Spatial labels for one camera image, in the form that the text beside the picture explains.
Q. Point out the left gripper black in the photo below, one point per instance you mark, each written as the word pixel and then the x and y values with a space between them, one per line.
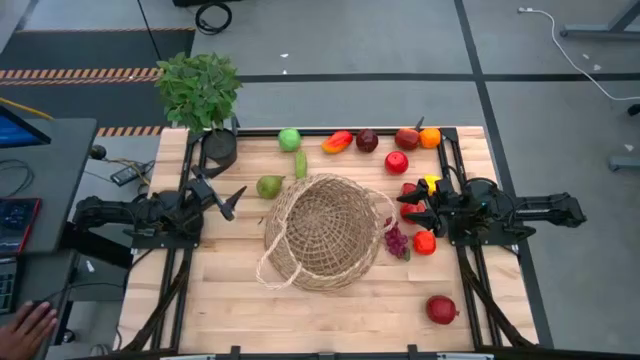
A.
pixel 216 200

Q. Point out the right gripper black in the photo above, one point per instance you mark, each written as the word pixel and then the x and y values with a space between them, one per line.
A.
pixel 445 212

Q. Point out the yellow bell pepper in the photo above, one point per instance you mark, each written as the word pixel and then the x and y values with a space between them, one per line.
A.
pixel 430 181

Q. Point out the orange red tomato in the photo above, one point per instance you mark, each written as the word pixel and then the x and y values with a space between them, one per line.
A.
pixel 424 243

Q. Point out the green pear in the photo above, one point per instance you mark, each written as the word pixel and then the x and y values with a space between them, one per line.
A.
pixel 269 187

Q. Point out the bright red apple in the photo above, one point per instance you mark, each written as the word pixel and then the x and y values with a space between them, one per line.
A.
pixel 396 163

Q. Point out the orange fruit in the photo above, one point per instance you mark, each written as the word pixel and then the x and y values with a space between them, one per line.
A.
pixel 430 138

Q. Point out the red brown apple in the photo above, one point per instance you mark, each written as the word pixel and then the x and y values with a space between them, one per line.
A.
pixel 406 139

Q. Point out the green cucumber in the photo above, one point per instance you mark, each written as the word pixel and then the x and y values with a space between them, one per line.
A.
pixel 300 165

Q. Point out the dark red plum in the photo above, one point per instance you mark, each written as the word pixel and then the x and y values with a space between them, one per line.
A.
pixel 367 141

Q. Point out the dark red pomegranate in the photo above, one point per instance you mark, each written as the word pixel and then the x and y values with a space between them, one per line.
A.
pixel 441 310

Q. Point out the red yellow mango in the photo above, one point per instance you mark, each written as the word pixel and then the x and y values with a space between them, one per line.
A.
pixel 336 142

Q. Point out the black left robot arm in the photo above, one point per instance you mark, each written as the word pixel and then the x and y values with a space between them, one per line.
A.
pixel 115 212

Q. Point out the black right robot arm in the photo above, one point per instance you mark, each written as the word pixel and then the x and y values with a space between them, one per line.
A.
pixel 545 209

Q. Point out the woven straw basket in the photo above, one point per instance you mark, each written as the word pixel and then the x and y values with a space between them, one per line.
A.
pixel 325 235

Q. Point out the black plant pot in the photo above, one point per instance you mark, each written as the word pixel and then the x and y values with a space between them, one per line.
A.
pixel 220 147

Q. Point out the purple grape bunch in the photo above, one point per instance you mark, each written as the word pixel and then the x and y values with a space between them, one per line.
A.
pixel 396 242

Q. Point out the green apple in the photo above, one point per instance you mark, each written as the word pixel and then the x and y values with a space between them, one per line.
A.
pixel 289 140

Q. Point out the black power adapter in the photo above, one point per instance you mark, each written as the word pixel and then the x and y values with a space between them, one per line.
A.
pixel 127 174

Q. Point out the green leafy plant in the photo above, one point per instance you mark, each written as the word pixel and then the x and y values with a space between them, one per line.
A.
pixel 197 92

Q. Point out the black round knob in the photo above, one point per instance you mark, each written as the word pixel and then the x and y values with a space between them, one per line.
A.
pixel 97 151

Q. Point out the dark grey desk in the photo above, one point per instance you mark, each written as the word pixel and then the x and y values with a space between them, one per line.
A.
pixel 60 165

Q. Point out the black mat hazard stripes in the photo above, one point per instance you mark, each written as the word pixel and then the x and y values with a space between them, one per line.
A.
pixel 100 50

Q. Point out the red edged tablet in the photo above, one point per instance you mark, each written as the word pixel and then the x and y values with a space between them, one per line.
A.
pixel 17 220

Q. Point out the grey desk foot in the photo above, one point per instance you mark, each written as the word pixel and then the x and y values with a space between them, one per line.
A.
pixel 625 162

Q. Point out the computer monitor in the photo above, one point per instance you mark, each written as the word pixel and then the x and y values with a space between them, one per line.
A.
pixel 15 132

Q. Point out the black caster wheel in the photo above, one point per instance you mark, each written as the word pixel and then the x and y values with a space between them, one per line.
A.
pixel 634 109

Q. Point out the black keyboard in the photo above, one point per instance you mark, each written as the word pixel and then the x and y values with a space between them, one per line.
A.
pixel 6 290

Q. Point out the wooden desk grey legs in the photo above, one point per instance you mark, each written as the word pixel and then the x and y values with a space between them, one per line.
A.
pixel 590 34

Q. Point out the person's hand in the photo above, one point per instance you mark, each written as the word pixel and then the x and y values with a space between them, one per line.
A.
pixel 25 332

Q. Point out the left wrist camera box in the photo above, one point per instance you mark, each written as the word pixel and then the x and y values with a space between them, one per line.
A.
pixel 202 189

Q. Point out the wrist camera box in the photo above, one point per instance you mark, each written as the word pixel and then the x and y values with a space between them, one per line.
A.
pixel 202 189
pixel 445 187

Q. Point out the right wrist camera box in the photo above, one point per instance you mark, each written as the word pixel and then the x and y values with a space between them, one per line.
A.
pixel 445 187

